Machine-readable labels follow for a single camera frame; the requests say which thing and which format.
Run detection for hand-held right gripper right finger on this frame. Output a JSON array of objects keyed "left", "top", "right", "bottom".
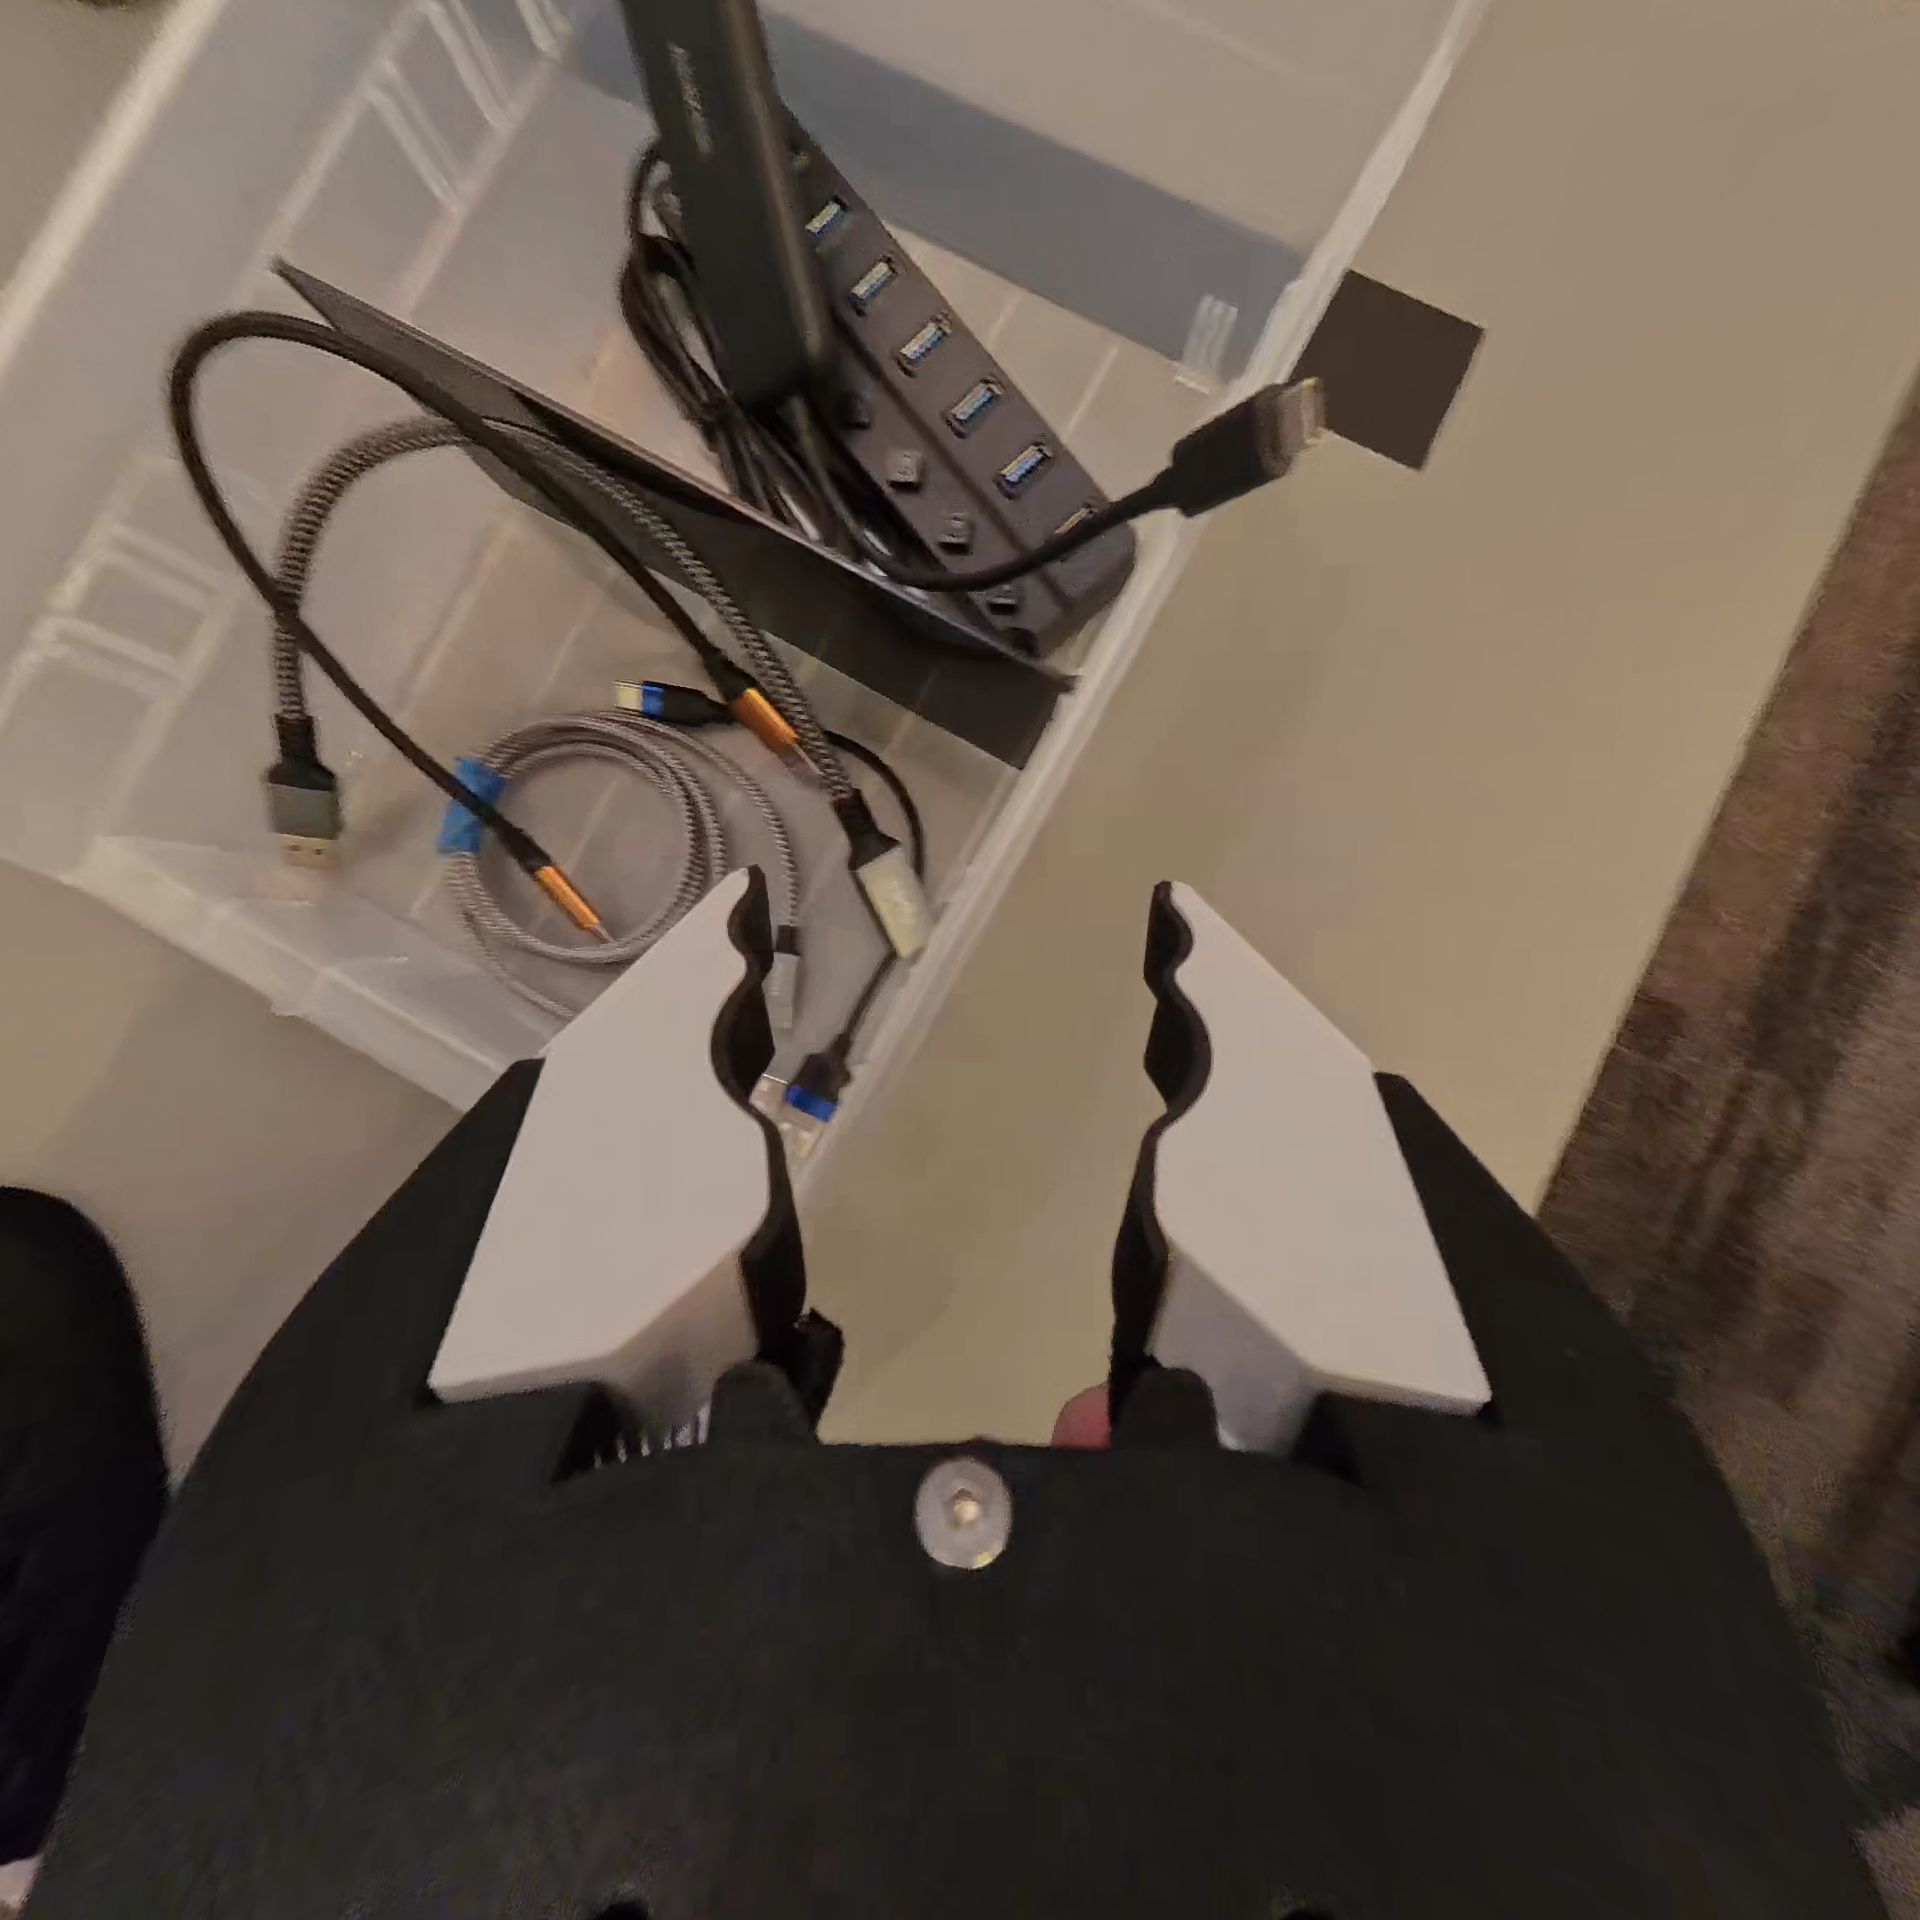
[{"left": 1111, "top": 882, "right": 1498, "bottom": 1453}]

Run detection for grey braided coiled cable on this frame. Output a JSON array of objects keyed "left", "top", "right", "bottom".
[{"left": 433, "top": 718, "right": 817, "bottom": 979}]

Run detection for black multiport hub cable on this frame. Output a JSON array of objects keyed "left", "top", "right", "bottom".
[{"left": 617, "top": 141, "right": 903, "bottom": 578}]

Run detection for clear acrylic box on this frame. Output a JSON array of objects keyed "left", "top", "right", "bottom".
[{"left": 0, "top": 0, "right": 1494, "bottom": 1190}]

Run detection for black usb cable orange plugs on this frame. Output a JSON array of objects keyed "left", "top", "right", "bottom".
[{"left": 166, "top": 310, "right": 826, "bottom": 950}]

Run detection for black braided usb cable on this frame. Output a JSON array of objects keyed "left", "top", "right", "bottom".
[{"left": 262, "top": 419, "right": 937, "bottom": 963}]

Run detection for black seven-port usb hub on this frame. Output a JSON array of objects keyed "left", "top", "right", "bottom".
[{"left": 780, "top": 135, "right": 1143, "bottom": 658}]

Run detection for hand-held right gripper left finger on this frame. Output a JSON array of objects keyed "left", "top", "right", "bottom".
[{"left": 427, "top": 865, "right": 846, "bottom": 1450}]

